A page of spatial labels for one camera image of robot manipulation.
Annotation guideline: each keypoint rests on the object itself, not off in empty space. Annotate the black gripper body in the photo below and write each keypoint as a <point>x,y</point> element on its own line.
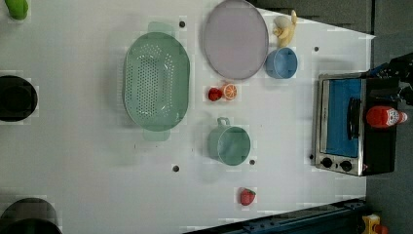
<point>398,69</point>

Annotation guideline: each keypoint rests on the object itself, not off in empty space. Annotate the red ketchup bottle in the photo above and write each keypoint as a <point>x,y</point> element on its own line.
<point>382,117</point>

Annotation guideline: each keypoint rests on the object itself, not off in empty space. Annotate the blue plastic cup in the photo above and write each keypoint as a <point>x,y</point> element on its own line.
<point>281,63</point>

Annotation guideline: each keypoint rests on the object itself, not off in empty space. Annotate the peeled toy banana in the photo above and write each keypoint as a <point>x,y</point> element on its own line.
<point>285,29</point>

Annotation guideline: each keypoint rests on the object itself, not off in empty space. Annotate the lilac round plate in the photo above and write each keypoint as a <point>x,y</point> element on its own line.
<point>235,39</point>

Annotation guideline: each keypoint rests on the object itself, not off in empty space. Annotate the toy orange slice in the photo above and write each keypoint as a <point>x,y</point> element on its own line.
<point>229,91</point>

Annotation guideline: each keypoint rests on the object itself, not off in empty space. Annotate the green plastic mug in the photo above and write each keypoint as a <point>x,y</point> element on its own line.
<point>228,144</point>

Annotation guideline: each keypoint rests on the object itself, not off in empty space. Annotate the small red toy fruit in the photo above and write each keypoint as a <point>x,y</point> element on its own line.
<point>214,94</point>

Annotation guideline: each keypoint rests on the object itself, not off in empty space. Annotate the red toy strawberry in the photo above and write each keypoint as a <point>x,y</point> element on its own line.
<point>247,196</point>

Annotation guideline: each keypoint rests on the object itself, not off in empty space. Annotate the black round base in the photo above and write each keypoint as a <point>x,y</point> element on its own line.
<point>18,98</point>

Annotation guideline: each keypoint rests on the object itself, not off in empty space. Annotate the green toy pepper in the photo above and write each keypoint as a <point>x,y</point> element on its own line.
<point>17,9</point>

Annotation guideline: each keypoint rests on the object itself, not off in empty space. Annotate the black round object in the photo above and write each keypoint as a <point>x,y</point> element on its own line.
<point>30,216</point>

